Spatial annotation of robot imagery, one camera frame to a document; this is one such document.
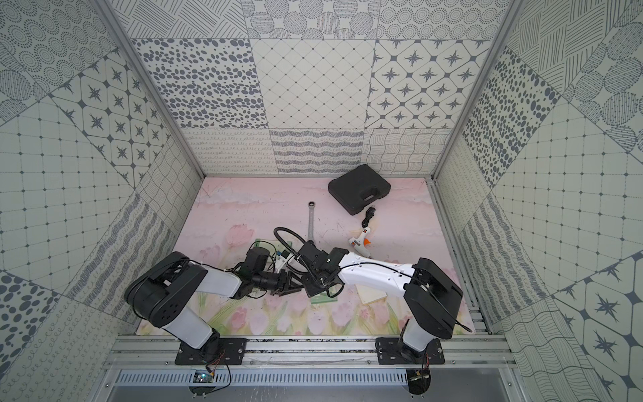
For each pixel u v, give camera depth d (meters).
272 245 0.78
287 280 0.79
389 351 0.76
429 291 0.47
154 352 0.76
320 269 0.60
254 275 0.75
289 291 0.79
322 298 0.84
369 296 0.85
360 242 0.97
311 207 1.11
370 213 1.07
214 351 0.69
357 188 1.12
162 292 0.47
